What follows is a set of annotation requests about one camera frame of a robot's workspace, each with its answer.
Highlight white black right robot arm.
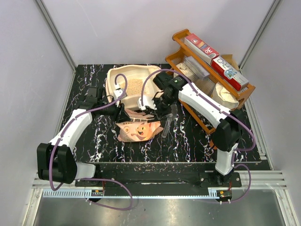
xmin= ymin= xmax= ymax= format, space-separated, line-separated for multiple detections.
xmin=153 ymin=69 xmax=242 ymax=186

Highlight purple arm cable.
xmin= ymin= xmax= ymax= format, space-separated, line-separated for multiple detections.
xmin=140 ymin=69 xmax=257 ymax=204
xmin=48 ymin=73 xmax=134 ymax=210

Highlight white cable duct rail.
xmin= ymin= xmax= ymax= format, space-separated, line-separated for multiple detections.
xmin=42 ymin=188 xmax=220 ymax=199

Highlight clear plastic scoop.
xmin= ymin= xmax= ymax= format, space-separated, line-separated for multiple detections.
xmin=162 ymin=105 xmax=178 ymax=138

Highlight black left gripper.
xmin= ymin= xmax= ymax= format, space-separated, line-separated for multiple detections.
xmin=98 ymin=97 xmax=131 ymax=123

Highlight clear plastic packet stack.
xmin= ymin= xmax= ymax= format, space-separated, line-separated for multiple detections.
xmin=184 ymin=56 xmax=215 ymax=95

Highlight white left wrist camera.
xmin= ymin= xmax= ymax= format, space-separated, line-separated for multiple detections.
xmin=113 ymin=88 xmax=127 ymax=101

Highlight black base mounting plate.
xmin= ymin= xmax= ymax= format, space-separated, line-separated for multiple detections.
xmin=74 ymin=162 xmax=243 ymax=197

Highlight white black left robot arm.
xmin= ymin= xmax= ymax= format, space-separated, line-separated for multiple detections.
xmin=37 ymin=87 xmax=129 ymax=186

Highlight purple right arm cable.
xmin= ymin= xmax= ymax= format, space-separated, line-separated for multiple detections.
xmin=140 ymin=69 xmax=257 ymax=204

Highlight beige cloth bag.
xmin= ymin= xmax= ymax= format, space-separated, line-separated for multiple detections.
xmin=211 ymin=82 xmax=239 ymax=109

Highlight red white toothpaste box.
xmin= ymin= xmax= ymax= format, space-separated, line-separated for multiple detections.
xmin=184 ymin=33 xmax=220 ymax=65

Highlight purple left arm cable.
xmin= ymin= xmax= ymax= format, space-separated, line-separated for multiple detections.
xmin=48 ymin=73 xmax=134 ymax=210

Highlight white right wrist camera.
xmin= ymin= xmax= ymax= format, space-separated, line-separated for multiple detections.
xmin=137 ymin=96 xmax=157 ymax=111

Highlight tan cat litter pellets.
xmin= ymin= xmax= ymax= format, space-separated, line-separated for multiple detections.
xmin=126 ymin=79 xmax=143 ymax=97

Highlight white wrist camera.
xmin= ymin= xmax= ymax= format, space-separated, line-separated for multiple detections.
xmin=137 ymin=96 xmax=157 ymax=111
xmin=113 ymin=88 xmax=127 ymax=101

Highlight pink cat litter bag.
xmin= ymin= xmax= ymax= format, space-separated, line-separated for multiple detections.
xmin=116 ymin=109 xmax=164 ymax=142

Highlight red white long box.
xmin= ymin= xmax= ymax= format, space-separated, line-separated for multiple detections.
xmin=211 ymin=56 xmax=249 ymax=91

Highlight beige plastic litter box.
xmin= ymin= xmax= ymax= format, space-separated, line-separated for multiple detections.
xmin=105 ymin=65 xmax=160 ymax=111

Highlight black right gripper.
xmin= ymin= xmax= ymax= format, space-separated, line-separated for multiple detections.
xmin=148 ymin=93 xmax=175 ymax=118

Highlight orange wooden rack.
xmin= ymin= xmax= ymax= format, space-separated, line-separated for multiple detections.
xmin=164 ymin=28 xmax=256 ymax=149

